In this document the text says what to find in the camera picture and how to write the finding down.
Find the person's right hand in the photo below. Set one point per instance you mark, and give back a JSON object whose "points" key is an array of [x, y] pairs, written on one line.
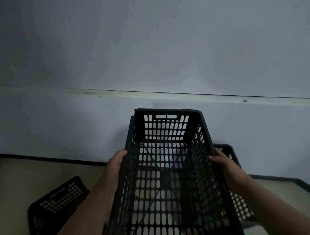
{"points": [[230, 169]]}

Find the person's left hand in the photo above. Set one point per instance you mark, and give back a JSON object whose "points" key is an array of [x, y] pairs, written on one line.
{"points": [[113, 172]]}

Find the person's right thumb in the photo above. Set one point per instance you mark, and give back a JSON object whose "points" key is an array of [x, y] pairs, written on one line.
{"points": [[215, 158]]}

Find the person's left thumb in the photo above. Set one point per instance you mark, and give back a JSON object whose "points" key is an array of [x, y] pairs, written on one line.
{"points": [[120, 156]]}

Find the black perforated plastic crate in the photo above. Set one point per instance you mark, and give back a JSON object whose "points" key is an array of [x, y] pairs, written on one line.
{"points": [[193, 169], [58, 203], [238, 203]]}

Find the person's right forearm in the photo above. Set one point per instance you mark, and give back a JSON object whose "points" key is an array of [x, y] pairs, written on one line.
{"points": [[268, 205]]}

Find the person's left forearm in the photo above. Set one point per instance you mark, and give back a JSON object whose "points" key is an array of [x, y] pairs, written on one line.
{"points": [[84, 213]]}

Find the white wooden wall rail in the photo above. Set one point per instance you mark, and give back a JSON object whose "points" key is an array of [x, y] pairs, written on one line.
{"points": [[184, 96]]}

